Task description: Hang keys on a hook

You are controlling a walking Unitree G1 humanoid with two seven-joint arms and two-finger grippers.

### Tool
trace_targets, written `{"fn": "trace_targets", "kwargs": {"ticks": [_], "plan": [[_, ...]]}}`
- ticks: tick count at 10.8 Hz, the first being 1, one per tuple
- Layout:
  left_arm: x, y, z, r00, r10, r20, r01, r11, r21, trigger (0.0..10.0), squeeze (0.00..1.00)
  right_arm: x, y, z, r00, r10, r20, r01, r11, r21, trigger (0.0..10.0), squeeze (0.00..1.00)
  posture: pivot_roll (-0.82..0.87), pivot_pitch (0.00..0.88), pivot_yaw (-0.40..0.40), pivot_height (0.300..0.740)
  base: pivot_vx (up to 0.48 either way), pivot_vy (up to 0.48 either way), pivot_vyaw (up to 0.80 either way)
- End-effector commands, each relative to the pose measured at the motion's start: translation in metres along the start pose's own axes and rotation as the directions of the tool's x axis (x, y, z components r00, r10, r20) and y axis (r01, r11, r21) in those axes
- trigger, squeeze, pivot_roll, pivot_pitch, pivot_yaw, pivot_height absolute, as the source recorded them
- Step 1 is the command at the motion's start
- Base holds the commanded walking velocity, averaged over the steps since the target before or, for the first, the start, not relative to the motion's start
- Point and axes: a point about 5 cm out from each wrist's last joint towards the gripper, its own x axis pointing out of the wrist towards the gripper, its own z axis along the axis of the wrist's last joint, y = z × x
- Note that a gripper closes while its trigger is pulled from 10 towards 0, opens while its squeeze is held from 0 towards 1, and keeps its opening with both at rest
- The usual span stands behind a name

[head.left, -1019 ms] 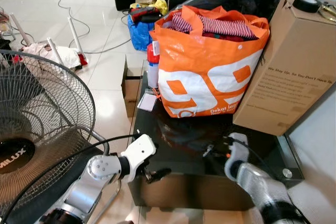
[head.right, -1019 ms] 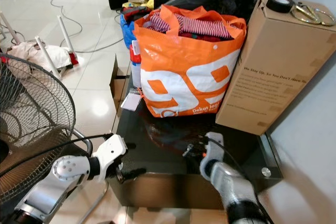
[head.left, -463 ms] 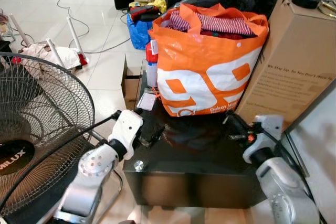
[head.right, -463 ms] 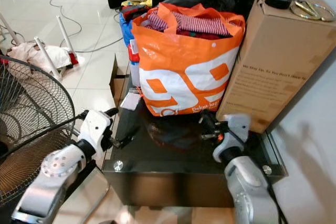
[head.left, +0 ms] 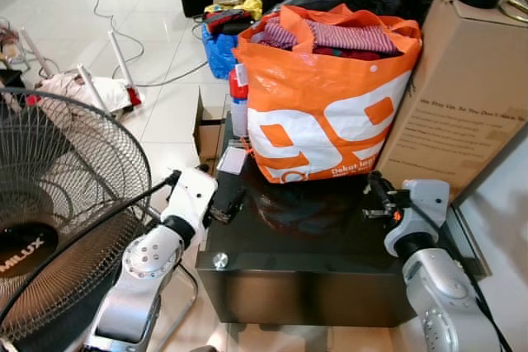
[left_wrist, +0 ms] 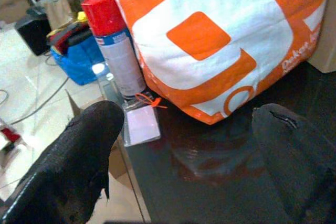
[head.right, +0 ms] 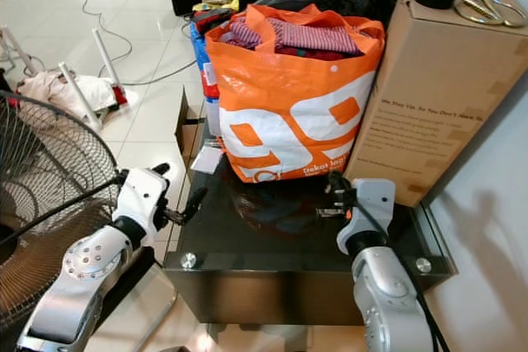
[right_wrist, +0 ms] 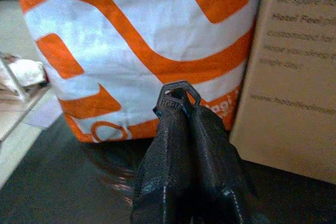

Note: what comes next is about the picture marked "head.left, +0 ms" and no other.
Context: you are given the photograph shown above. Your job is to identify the small open cardboard box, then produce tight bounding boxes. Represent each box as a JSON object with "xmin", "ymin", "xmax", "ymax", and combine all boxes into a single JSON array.
[{"xmin": 193, "ymin": 88, "xmax": 229, "ymax": 173}]

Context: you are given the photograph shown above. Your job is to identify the striped purple clothes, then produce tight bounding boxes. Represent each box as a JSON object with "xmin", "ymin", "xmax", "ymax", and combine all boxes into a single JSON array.
[{"xmin": 262, "ymin": 20, "xmax": 403, "ymax": 61}]

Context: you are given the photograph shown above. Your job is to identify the black glass top table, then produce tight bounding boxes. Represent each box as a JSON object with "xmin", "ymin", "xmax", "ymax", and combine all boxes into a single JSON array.
[{"xmin": 196, "ymin": 153, "xmax": 489, "ymax": 330}]

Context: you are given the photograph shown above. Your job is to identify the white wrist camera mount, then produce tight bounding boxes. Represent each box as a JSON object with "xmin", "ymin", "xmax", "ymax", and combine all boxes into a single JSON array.
[
  {"xmin": 388, "ymin": 179, "xmax": 451, "ymax": 256},
  {"xmin": 162, "ymin": 167, "xmax": 219, "ymax": 242}
]

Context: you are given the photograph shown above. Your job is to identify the red white bottle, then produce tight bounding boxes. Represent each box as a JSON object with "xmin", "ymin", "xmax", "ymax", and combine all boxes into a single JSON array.
[{"xmin": 228, "ymin": 63, "xmax": 251, "ymax": 139}]

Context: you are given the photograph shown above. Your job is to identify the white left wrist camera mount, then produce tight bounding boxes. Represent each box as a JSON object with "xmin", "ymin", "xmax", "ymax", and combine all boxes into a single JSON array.
[{"xmin": 162, "ymin": 167, "xmax": 219, "ymax": 242}]

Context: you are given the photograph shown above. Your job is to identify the white card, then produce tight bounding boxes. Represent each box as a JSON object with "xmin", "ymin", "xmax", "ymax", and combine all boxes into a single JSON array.
[{"xmin": 215, "ymin": 146, "xmax": 249, "ymax": 176}]

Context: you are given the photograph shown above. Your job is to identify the yellow cloth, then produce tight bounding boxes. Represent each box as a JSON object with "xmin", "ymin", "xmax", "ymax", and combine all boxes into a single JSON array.
[{"xmin": 205, "ymin": 0, "xmax": 264, "ymax": 23}]

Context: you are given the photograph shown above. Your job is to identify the brown cardboard box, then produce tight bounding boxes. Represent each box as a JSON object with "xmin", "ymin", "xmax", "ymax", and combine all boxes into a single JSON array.
[{"xmin": 375, "ymin": 0, "xmax": 528, "ymax": 202}]

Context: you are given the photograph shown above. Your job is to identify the white cloth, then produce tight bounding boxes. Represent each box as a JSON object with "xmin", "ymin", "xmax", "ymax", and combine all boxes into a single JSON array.
[{"xmin": 36, "ymin": 72, "xmax": 133, "ymax": 115}]

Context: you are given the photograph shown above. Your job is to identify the white floor cable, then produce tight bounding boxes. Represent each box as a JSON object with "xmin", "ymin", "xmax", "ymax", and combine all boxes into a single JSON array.
[{"xmin": 64, "ymin": 0, "xmax": 209, "ymax": 89}]

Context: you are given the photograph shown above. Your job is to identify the orange white shopping bag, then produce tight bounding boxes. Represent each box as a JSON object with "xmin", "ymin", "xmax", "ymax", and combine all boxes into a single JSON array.
[{"xmin": 233, "ymin": 3, "xmax": 424, "ymax": 185}]

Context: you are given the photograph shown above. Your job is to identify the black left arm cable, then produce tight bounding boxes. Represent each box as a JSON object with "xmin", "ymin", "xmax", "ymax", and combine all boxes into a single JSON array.
[{"xmin": 0, "ymin": 171, "xmax": 181, "ymax": 330}]

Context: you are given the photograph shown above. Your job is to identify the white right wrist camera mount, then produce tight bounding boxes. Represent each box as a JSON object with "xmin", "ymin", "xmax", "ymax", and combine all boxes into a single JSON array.
[{"xmin": 388, "ymin": 179, "xmax": 451, "ymax": 256}]

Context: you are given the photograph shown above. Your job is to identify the black standing fan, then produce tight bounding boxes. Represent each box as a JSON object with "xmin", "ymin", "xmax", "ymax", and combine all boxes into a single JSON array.
[{"xmin": 0, "ymin": 87, "xmax": 154, "ymax": 346}]

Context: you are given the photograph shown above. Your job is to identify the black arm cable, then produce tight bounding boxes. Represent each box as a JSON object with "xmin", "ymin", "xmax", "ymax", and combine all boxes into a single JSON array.
[
  {"xmin": 0, "ymin": 171, "xmax": 181, "ymax": 330},
  {"xmin": 456, "ymin": 251, "xmax": 514, "ymax": 352}
]

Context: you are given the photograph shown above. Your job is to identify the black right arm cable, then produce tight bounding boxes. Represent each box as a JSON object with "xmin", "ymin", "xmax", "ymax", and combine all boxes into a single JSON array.
[{"xmin": 456, "ymin": 251, "xmax": 514, "ymax": 352}]

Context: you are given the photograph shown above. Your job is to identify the white plastic tube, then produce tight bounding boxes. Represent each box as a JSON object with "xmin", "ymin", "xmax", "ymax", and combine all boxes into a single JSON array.
[
  {"xmin": 106, "ymin": 29, "xmax": 139, "ymax": 107},
  {"xmin": 78, "ymin": 63, "xmax": 110, "ymax": 115}
]

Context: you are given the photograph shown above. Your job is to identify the red dark clothing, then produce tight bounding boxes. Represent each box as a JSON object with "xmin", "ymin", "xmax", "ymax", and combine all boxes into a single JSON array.
[{"xmin": 205, "ymin": 10, "xmax": 254, "ymax": 37}]

